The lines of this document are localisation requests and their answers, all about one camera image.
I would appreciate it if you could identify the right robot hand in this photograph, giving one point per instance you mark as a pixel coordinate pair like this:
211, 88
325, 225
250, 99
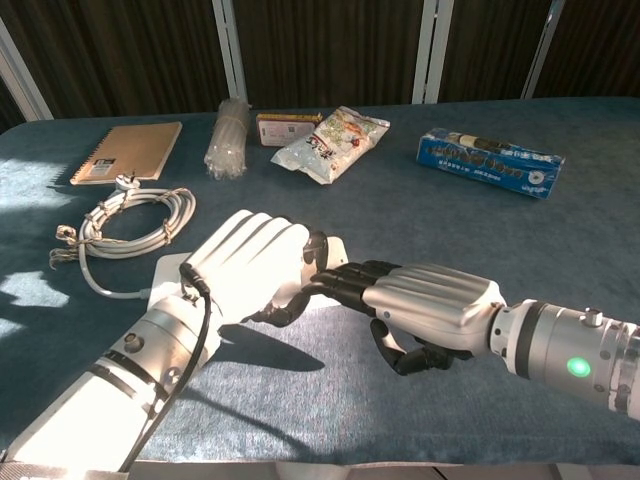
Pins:
435, 300

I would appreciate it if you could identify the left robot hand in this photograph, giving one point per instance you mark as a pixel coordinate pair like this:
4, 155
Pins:
250, 265

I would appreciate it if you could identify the white power strip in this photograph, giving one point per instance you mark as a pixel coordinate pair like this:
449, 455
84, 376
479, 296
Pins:
167, 274

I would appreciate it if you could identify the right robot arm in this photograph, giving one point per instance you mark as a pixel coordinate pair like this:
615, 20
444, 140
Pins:
560, 345

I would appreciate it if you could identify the clear plastic tube bundle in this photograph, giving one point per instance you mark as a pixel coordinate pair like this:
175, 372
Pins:
227, 142

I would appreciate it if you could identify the blue tablecloth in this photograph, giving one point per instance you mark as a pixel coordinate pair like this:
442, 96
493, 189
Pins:
350, 400

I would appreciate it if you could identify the white snack bag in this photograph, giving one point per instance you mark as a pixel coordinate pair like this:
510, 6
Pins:
325, 150

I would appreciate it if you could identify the small red white box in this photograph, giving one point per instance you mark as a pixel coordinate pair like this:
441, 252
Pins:
280, 131

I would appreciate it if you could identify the long blue cardboard box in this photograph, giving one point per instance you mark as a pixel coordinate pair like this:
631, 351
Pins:
487, 165

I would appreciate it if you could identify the brown spiral notebook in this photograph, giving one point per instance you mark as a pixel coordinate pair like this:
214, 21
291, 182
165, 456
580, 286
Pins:
129, 150

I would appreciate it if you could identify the white frame post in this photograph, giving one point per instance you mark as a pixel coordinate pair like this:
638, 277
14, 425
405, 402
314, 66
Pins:
20, 75
542, 50
231, 55
430, 55

